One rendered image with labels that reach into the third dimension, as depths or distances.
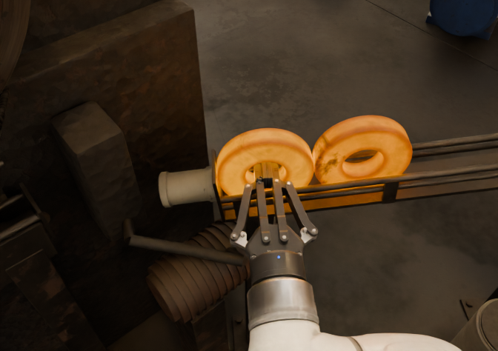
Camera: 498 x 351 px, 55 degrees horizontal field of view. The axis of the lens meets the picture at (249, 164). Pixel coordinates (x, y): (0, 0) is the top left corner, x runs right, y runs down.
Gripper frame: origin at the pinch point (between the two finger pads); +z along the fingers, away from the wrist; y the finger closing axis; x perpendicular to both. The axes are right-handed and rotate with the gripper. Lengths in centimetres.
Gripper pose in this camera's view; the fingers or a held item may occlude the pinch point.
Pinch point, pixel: (265, 165)
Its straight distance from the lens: 75.9
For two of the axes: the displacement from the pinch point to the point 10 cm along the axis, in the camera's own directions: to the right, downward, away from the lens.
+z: -0.7, -8.1, 5.8
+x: 0.1, -5.9, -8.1
